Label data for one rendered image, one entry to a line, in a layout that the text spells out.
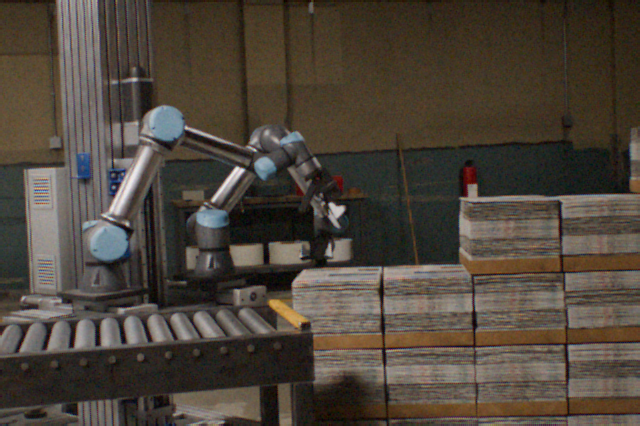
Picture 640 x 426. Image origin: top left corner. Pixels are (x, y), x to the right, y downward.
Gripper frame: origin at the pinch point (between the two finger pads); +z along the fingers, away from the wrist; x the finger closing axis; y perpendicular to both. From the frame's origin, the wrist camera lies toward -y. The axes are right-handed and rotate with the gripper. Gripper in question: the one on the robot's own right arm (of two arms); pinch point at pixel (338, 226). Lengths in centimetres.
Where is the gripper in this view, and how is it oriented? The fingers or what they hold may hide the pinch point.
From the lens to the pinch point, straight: 333.5
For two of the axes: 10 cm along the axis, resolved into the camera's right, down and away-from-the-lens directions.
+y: 8.4, -5.3, -1.0
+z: 5.3, 8.5, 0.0
